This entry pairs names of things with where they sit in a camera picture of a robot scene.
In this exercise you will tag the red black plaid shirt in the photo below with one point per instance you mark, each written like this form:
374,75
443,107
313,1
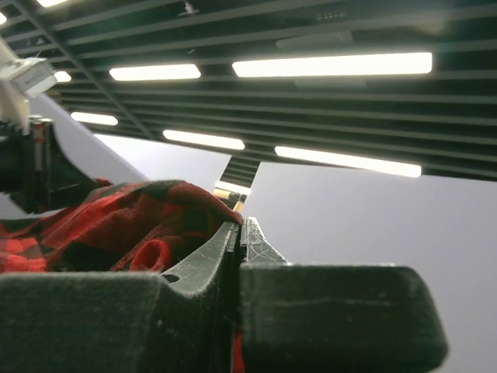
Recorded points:
133,227

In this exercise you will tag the wooden clothes rail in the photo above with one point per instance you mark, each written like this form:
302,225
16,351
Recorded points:
233,200

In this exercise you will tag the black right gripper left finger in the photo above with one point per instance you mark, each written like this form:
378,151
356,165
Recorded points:
175,321

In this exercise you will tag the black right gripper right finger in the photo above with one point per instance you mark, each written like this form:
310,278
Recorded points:
334,317

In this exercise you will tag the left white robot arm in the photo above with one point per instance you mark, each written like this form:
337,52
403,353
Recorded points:
35,173

